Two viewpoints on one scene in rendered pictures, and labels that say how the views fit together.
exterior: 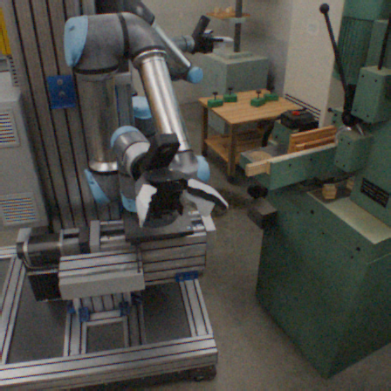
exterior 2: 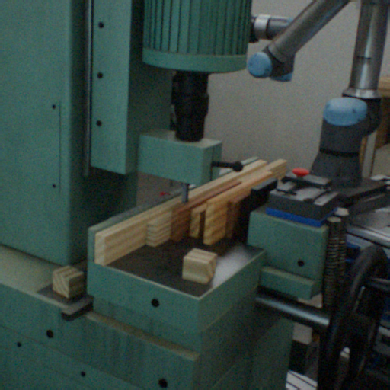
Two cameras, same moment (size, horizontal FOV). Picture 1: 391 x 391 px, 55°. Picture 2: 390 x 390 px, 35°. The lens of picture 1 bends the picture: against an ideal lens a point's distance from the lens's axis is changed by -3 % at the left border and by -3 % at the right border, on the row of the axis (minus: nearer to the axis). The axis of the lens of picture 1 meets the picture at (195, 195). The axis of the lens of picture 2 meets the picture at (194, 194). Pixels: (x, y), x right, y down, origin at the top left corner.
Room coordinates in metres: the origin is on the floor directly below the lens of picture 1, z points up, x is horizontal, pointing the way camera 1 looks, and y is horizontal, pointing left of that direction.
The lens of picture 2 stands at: (2.29, -1.17, 1.33)
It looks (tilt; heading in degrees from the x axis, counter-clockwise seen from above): 19 degrees down; 146
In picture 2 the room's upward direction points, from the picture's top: 4 degrees clockwise
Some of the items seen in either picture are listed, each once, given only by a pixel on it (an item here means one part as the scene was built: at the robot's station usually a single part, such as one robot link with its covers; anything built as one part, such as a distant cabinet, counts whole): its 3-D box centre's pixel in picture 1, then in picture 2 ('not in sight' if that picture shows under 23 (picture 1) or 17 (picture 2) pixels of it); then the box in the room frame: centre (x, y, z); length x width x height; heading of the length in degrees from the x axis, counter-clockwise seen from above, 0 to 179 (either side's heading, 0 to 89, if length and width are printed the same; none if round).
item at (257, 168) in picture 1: (308, 154); (228, 195); (1.32, -0.43, 0.92); 0.56 x 0.02 x 0.04; 116
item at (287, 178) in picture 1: (306, 150); (253, 244); (1.46, -0.47, 0.87); 0.61 x 0.30 x 0.06; 116
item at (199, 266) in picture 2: not in sight; (199, 266); (1.58, -0.67, 0.92); 0.04 x 0.04 x 0.04; 34
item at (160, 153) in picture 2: (350, 123); (178, 160); (1.38, -0.60, 1.03); 0.14 x 0.07 x 0.09; 26
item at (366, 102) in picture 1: (374, 94); not in sight; (1.14, -0.55, 1.23); 0.09 x 0.08 x 0.15; 26
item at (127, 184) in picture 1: (142, 185); (279, 62); (0.78, 0.13, 1.12); 0.11 x 0.08 x 0.11; 116
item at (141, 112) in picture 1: (140, 114); not in sight; (1.56, 0.24, 0.98); 0.13 x 0.12 x 0.14; 37
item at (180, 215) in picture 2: (327, 145); (208, 208); (1.39, -0.53, 0.93); 0.24 x 0.02 x 0.06; 116
